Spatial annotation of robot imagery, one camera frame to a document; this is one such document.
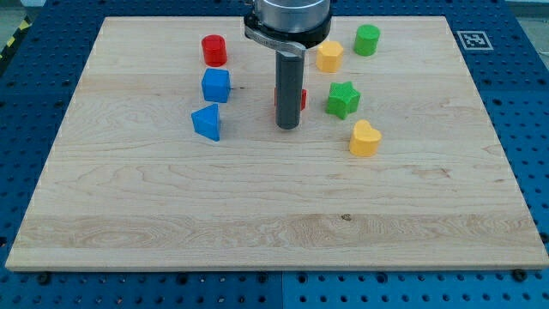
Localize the red cylinder block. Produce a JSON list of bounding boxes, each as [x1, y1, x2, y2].
[[201, 34, 227, 67]]

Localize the yellow hexagon block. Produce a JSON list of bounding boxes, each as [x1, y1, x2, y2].
[[316, 41, 344, 73]]

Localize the yellow heart block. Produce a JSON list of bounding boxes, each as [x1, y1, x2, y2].
[[349, 119, 383, 157]]

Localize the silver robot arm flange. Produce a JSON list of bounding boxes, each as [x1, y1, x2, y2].
[[244, 0, 331, 59]]

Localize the red block behind rod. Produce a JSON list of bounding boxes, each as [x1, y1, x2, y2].
[[274, 88, 307, 111]]

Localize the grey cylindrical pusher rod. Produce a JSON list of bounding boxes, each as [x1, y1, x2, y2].
[[275, 51, 304, 130]]

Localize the blue triangle block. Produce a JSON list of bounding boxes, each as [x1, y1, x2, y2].
[[191, 104, 220, 142]]

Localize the wooden board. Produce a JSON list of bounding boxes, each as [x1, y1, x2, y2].
[[6, 16, 548, 272]]

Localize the white fiducial marker tag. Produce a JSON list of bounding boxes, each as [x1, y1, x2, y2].
[[457, 30, 493, 51]]

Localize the yellow black hazard tape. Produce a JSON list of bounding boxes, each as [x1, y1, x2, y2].
[[1, 16, 32, 62]]

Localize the blue cube block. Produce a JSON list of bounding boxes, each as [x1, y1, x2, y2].
[[202, 68, 231, 103]]

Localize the green star block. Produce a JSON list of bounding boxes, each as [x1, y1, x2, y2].
[[325, 82, 361, 119]]

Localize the green cylinder block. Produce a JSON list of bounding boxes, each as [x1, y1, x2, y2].
[[353, 24, 381, 57]]

